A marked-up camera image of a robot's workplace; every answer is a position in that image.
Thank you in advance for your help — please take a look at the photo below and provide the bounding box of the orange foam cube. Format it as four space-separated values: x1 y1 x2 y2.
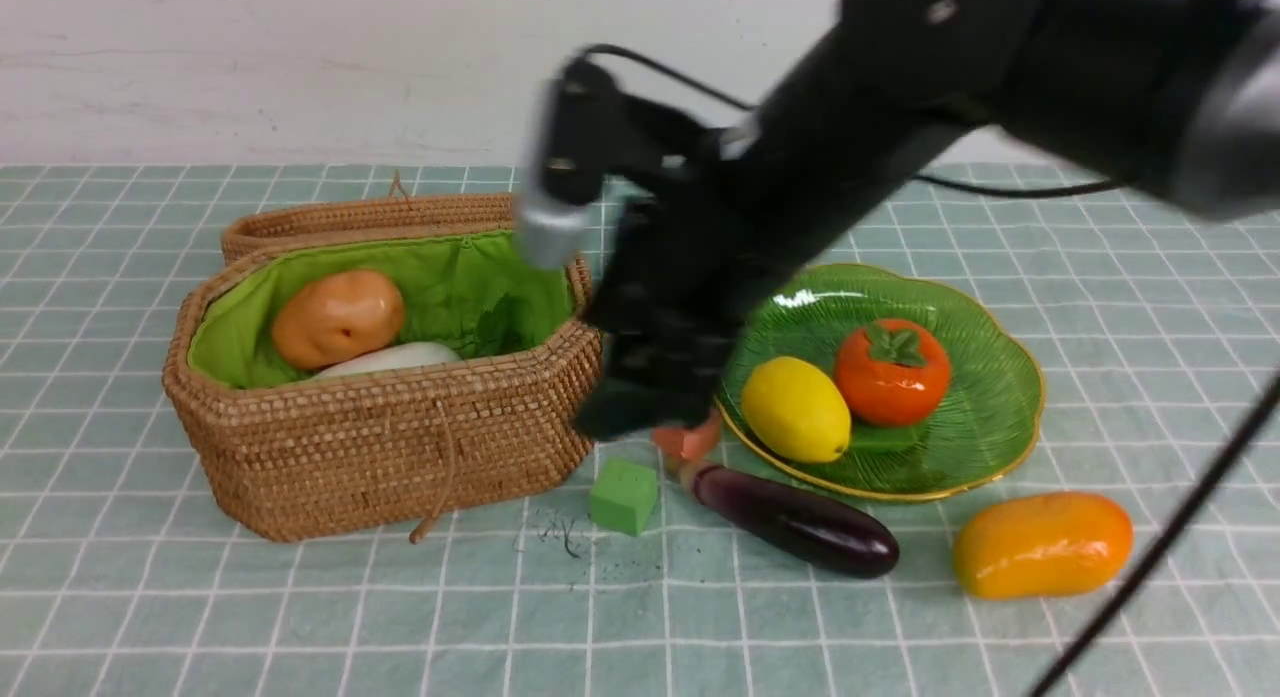
650 407 722 460

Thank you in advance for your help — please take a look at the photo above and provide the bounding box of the yellow lemon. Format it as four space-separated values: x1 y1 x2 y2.
740 356 852 464

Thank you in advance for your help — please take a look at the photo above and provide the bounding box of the green glass leaf plate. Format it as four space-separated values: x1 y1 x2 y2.
718 263 1044 503

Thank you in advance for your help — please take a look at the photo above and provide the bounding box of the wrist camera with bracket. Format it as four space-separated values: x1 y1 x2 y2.
515 43 721 270

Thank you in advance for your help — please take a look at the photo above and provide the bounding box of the purple eggplant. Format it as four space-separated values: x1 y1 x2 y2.
666 457 900 581

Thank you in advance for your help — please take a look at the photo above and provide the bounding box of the woven rattan basket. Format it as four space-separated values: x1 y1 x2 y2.
163 229 602 542

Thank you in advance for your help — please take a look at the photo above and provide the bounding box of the orange carrot with leaves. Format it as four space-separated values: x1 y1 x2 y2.
472 293 530 358

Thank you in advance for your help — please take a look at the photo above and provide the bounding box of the white radish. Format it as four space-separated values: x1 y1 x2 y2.
312 341 461 379

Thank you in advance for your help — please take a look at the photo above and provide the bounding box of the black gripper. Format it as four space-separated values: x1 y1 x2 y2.
575 130 801 439

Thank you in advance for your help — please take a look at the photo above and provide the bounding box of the green checkered tablecloth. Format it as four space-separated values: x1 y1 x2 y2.
1 165 1277 696

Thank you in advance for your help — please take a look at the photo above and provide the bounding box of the brown potato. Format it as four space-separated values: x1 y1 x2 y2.
270 269 404 372

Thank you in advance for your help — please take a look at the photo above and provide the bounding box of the black cable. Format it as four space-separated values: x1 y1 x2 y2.
580 43 1280 697

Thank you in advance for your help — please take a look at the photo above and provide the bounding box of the woven rattan basket lid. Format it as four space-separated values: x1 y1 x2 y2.
221 173 515 263

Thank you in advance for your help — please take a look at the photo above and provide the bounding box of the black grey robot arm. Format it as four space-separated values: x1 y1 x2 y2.
573 0 1277 439

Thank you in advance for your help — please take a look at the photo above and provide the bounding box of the yellow orange mango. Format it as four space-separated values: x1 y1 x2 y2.
952 491 1135 601

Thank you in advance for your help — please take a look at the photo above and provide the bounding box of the green foam cube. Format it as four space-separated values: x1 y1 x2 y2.
588 459 659 536

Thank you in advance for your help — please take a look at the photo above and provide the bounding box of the orange persimmon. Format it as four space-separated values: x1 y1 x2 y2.
833 318 954 428

